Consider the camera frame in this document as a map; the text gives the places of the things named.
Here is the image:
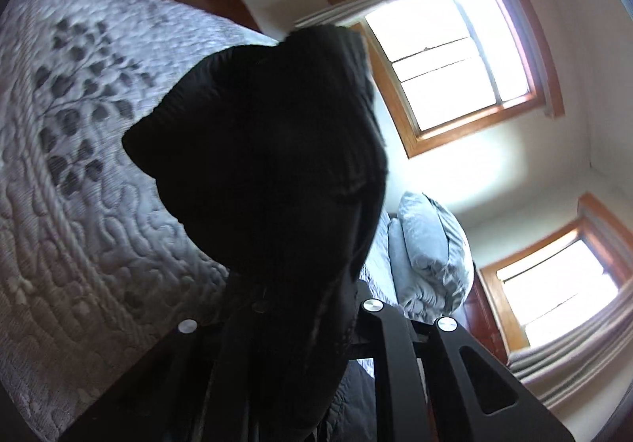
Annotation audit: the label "grey headboard window curtain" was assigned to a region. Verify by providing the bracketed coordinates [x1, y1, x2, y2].
[506, 203, 633, 411]

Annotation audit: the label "white quilted floral bedspread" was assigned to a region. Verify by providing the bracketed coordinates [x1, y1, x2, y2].
[1, 0, 282, 441]

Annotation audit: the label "dark wooden headboard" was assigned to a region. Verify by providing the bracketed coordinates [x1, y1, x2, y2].
[462, 267, 508, 365]

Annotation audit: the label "wooden framed headboard window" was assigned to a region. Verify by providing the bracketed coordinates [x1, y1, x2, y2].
[479, 192, 632, 354]

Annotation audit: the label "light blue bed sheet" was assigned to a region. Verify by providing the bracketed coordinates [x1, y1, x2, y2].
[360, 209, 412, 315]

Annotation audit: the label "black pants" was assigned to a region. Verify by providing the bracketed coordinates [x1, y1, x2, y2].
[122, 25, 387, 441]

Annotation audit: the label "grey folded comforter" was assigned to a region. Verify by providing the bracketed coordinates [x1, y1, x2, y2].
[389, 192, 475, 324]

